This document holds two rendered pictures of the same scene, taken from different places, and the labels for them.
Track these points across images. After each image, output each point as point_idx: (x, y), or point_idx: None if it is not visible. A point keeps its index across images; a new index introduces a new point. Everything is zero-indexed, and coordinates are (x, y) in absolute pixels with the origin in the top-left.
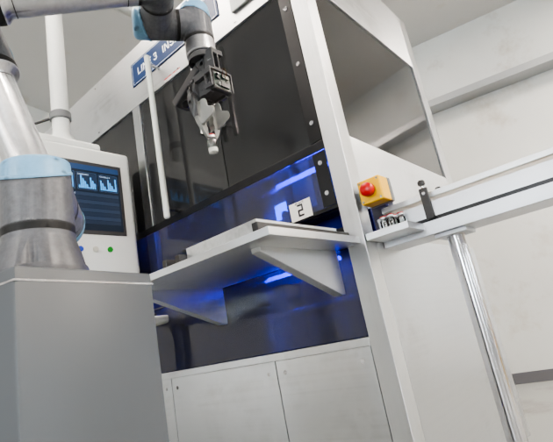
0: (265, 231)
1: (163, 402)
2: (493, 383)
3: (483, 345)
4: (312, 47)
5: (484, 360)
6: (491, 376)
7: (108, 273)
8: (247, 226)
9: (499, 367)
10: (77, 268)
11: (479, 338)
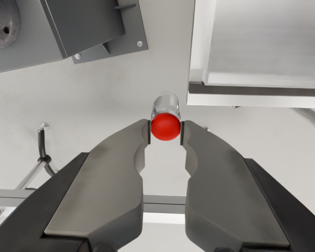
0: (186, 98)
1: (93, 47)
2: (301, 111)
3: None
4: None
5: (312, 115)
6: (304, 112)
7: (26, 67)
8: (206, 65)
9: (306, 120)
10: (2, 47)
11: None
